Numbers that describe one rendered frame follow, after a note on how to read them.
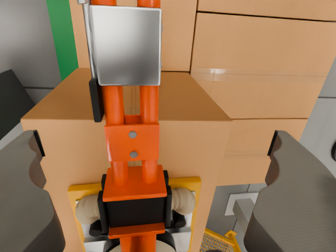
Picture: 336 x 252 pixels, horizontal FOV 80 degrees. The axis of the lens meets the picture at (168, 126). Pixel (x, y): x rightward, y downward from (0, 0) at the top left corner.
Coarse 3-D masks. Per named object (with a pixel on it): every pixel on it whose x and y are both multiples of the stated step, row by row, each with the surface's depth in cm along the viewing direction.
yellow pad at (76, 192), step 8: (80, 184) 44; (88, 184) 43; (96, 184) 43; (72, 192) 42; (80, 192) 42; (88, 192) 42; (96, 192) 43; (72, 200) 43; (72, 208) 44; (80, 224) 47; (88, 224) 46; (96, 224) 45; (80, 232) 48; (88, 232) 48; (96, 232) 44; (80, 240) 49
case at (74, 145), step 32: (64, 96) 46; (128, 96) 49; (160, 96) 51; (192, 96) 53; (32, 128) 36; (64, 128) 37; (96, 128) 38; (160, 128) 40; (192, 128) 41; (224, 128) 42; (64, 160) 40; (96, 160) 41; (160, 160) 44; (192, 160) 45; (64, 192) 44; (64, 224) 49
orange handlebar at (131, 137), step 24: (96, 0) 17; (144, 0) 18; (120, 96) 22; (144, 96) 22; (120, 120) 23; (144, 120) 23; (120, 144) 24; (144, 144) 24; (120, 168) 26; (144, 168) 27; (120, 240) 33
